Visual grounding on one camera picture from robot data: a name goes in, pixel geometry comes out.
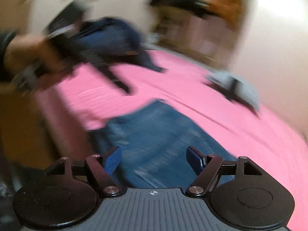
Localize person's left hand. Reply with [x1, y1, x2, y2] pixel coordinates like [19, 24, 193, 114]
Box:
[6, 34, 70, 74]

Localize dark navy garment pile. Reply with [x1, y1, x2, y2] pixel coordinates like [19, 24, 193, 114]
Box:
[76, 17, 164, 73]

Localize blue denim jeans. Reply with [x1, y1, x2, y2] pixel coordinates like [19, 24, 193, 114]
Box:
[89, 100, 236, 189]

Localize pink bed sheet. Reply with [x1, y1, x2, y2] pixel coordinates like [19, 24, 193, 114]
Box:
[35, 49, 308, 231]

